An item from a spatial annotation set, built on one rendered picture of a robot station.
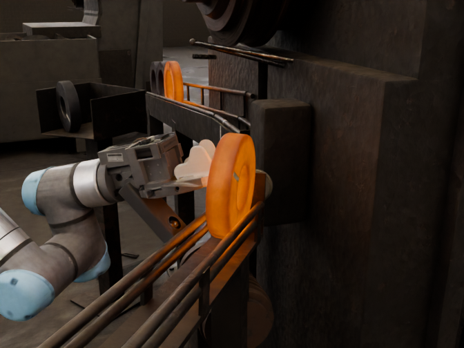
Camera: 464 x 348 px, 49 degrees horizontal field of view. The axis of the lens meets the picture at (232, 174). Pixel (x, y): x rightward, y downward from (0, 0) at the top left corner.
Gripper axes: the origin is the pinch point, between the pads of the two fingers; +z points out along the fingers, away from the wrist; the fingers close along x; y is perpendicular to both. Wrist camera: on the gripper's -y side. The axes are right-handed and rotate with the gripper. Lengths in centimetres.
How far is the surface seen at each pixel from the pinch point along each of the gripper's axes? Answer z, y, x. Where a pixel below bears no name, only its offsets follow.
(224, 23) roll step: -7.4, 22.0, 36.4
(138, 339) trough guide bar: 2.2, -3.1, -35.6
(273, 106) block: 2.4, 5.2, 22.5
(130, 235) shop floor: -98, -51, 115
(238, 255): -0.9, -11.3, -3.2
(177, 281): -5.3, -9.0, -14.4
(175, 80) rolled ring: -49, 10, 97
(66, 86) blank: -68, 18, 63
